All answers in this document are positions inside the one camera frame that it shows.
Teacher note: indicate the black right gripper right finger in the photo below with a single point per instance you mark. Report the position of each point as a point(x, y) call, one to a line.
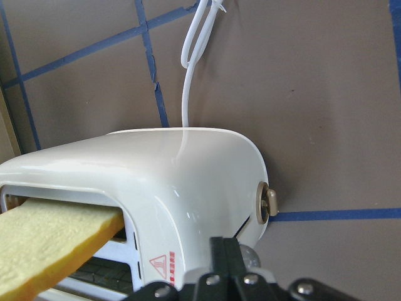
point(255, 283)

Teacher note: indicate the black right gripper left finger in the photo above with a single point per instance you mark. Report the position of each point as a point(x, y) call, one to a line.
point(206, 283)

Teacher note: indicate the white two-slot toaster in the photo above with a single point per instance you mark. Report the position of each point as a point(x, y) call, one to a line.
point(176, 188)

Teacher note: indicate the yellow toast slice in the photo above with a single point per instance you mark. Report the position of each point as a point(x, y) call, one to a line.
point(44, 241)

